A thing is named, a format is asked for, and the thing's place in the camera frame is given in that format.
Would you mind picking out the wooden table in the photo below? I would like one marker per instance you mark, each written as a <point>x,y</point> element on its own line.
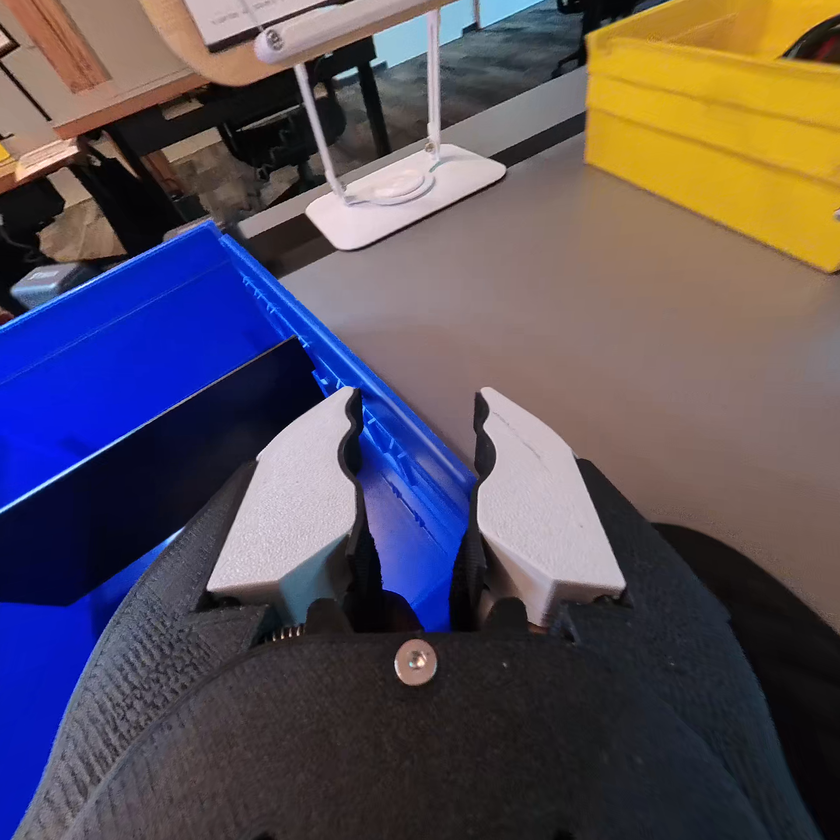
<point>131,111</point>

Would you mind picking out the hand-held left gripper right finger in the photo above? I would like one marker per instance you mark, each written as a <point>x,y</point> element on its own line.
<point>544,525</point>

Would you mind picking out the yellow plastic bin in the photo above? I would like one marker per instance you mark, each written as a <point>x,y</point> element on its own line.
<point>722,131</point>

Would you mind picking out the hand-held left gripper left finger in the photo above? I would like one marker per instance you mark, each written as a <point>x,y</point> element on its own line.
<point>289,518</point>

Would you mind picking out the person's left hand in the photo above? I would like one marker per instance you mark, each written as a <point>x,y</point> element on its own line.
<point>400,613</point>

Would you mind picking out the black padded wrist rest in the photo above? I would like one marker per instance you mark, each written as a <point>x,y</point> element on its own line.
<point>787,656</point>

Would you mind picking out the black bin divider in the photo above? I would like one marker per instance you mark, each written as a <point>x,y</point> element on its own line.
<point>131,492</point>

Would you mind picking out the white document stand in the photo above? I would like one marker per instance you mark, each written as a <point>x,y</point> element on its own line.
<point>407,203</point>

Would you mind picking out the blue plastic bin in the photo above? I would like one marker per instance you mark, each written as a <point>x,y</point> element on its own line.
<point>131,315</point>

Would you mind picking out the black office chair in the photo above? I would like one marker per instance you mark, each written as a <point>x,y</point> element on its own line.
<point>282,138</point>

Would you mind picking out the grey desk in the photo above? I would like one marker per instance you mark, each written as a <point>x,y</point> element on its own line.
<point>558,328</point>

